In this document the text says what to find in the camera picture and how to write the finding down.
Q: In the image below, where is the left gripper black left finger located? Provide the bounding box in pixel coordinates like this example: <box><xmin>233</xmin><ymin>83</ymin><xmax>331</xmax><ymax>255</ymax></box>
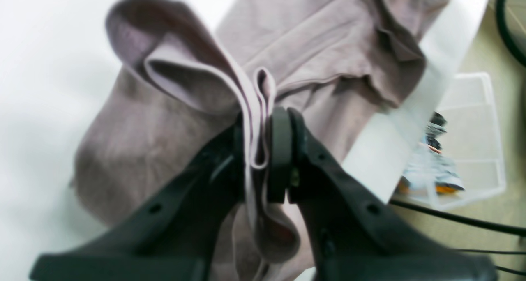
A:
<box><xmin>30</xmin><ymin>119</ymin><xmax>244</xmax><ymax>281</ymax></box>

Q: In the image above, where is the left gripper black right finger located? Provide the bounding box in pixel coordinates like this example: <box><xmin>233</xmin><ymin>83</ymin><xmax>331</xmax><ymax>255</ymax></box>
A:
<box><xmin>267</xmin><ymin>107</ymin><xmax>498</xmax><ymax>281</ymax></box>

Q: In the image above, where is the mauve t-shirt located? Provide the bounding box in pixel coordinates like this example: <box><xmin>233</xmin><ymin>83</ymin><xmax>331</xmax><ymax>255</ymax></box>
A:
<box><xmin>72</xmin><ymin>0</ymin><xmax>449</xmax><ymax>281</ymax></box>

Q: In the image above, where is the clear plastic storage bin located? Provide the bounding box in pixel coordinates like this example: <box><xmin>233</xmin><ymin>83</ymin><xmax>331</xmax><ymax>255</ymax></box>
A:
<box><xmin>393</xmin><ymin>72</ymin><xmax>507</xmax><ymax>210</ymax></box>

